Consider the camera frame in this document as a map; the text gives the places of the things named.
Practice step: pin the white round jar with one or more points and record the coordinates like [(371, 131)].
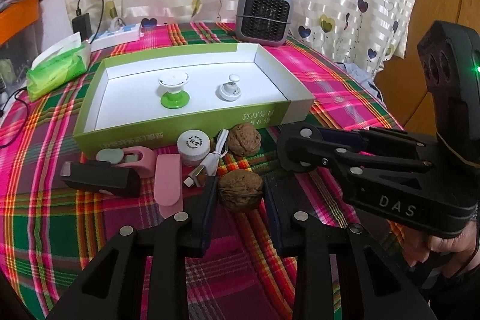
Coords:
[(193, 146)]

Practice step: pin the green tissue pack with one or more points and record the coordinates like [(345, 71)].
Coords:
[(57, 65)]

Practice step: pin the black rectangular box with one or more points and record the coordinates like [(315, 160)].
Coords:
[(101, 177)]

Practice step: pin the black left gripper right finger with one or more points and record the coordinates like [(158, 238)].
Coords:
[(342, 272)]

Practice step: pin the pink tape dispenser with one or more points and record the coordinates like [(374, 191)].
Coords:
[(139, 158)]

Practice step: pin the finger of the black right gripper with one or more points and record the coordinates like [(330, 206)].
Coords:
[(380, 141), (361, 169)]

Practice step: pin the green white suction knob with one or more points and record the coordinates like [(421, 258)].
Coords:
[(173, 82)]

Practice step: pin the walnut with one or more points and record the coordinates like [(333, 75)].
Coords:
[(244, 140), (241, 190)]

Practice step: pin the right hand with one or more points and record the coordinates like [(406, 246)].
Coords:
[(417, 247)]

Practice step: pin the green white cardboard tray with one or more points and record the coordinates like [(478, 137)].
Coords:
[(150, 97)]

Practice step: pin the black charger adapter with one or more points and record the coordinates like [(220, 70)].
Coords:
[(81, 24)]

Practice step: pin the orange lid storage bin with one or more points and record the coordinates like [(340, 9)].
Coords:
[(18, 35)]

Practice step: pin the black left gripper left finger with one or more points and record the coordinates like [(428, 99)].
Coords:
[(134, 261)]

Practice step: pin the pink flat clip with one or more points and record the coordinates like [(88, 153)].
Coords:
[(168, 184)]

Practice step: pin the grey mini heater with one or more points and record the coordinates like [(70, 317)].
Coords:
[(264, 22)]

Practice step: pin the small white knob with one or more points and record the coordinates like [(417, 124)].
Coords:
[(230, 91)]

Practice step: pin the white power strip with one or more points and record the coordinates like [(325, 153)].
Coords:
[(123, 35)]

